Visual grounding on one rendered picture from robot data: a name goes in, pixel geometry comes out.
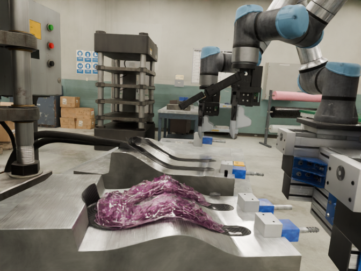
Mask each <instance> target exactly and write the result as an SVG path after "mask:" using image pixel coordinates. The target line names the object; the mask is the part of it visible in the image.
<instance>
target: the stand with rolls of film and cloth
mask: <svg viewBox="0 0 361 271"><path fill-rule="evenodd" d="M321 98H322V95H310V94H306V93H304V92H287V91H274V92H273V93H272V90H270V91H269V101H268V110H267V116H266V126H265V136H264V142H259V144H261V145H264V146H266V147H268V148H272V146H270V145H268V144H267V138H268V129H269V131H270V132H273V133H278V128H286V129H300V128H301V126H298V125H270V126H269V119H270V116H271V117H272V118H294V119H297V118H302V116H301V115H300V114H301V112H299V110H311V111H316V110H317V108H296V107H284V106H272V107H271V100H272V99H273V100H280V101H301V102H321Z"/></svg>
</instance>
